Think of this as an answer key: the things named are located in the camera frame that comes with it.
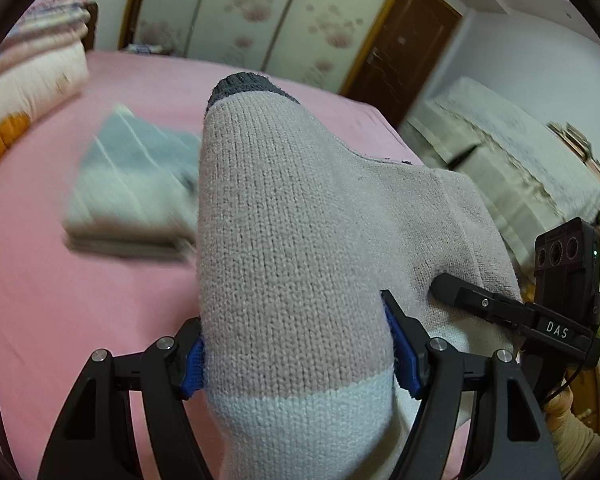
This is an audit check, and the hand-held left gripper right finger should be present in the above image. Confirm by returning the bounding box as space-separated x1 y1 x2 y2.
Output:
380 289 563 480

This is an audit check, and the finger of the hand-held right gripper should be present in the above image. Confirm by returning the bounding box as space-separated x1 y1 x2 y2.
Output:
430 273 538 333

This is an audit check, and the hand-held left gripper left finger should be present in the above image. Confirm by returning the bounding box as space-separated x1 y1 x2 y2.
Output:
37 316 213 480

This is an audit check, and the colour block knit sweater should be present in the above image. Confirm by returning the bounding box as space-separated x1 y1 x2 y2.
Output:
196 72 523 480

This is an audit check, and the person's right forearm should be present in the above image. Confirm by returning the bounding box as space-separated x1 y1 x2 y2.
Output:
542 385 600 480

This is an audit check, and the cream lace covered furniture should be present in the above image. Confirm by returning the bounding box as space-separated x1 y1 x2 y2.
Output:
400 76 600 261

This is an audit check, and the pink bed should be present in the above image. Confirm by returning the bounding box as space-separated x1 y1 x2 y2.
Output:
0 50 426 480

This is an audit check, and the folded grey checked sweater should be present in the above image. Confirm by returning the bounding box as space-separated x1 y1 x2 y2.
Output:
62 105 203 261

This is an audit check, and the brown wooden door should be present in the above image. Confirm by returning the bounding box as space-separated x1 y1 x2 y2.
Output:
340 0 463 126

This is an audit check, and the dark nightstand with papers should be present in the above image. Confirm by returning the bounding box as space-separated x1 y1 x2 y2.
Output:
125 42 176 56

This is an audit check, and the cream quilt with orange print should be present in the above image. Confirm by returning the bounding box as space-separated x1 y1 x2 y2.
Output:
0 40 91 176

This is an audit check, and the dark wooden headboard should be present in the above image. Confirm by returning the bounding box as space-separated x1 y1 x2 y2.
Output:
82 2 100 53

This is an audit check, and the floral sliding door wardrobe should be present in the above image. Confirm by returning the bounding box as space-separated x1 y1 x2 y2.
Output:
117 0 416 96

